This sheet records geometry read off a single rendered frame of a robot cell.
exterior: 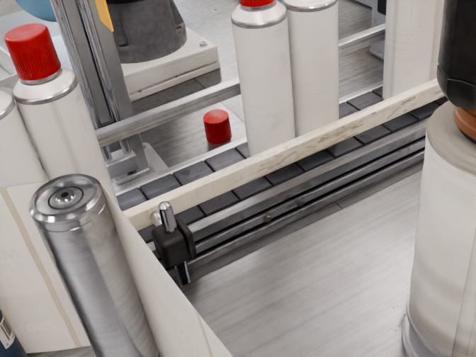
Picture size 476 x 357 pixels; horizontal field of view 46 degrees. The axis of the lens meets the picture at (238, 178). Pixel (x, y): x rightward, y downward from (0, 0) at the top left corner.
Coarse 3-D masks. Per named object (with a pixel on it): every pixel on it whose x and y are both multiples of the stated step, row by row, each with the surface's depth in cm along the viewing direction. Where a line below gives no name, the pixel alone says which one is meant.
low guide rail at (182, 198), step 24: (408, 96) 61; (432, 96) 63; (336, 120) 59; (360, 120) 59; (384, 120) 61; (288, 144) 56; (312, 144) 57; (240, 168) 54; (264, 168) 56; (168, 192) 53; (192, 192) 53; (216, 192) 54; (144, 216) 51
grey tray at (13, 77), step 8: (0, 48) 94; (0, 56) 96; (8, 56) 91; (0, 64) 99; (8, 64) 94; (0, 72) 97; (8, 72) 97; (0, 80) 84; (8, 80) 85; (16, 80) 86; (0, 88) 85; (8, 88) 85; (16, 104) 87
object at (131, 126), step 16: (368, 32) 63; (384, 32) 64; (352, 48) 63; (192, 96) 57; (208, 96) 57; (224, 96) 58; (144, 112) 55; (160, 112) 55; (176, 112) 56; (192, 112) 57; (112, 128) 54; (128, 128) 54; (144, 128) 55
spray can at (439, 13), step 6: (438, 0) 60; (438, 6) 61; (438, 12) 61; (438, 18) 61; (438, 24) 62; (438, 30) 62; (438, 36) 63; (438, 42) 63; (438, 48) 63; (432, 54) 64; (432, 60) 65; (432, 66) 65; (432, 72) 66; (432, 78) 66
